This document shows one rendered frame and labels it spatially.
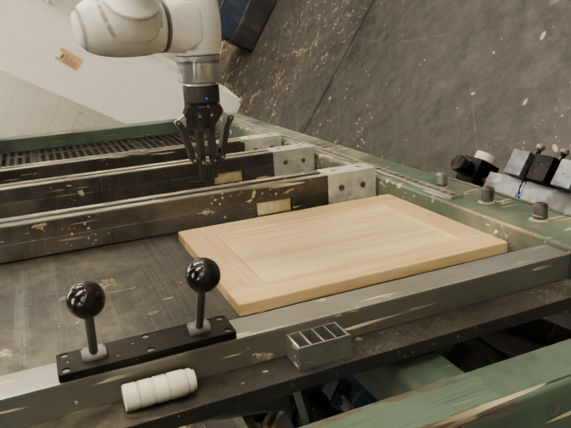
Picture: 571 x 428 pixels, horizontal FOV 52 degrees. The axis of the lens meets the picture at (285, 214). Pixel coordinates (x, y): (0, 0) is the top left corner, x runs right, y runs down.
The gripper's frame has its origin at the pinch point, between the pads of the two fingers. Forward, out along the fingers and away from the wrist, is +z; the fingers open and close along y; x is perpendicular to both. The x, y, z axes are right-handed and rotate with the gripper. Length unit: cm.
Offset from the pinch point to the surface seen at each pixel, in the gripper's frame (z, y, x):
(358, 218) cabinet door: 6.8, -23.7, 23.7
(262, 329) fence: 4, 12, 61
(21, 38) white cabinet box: -32, 33, -362
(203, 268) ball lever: -7, 19, 66
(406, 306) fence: 6, -9, 62
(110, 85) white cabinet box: 6, -25, -363
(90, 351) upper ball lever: 2, 31, 61
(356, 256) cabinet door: 6.6, -13.0, 41.5
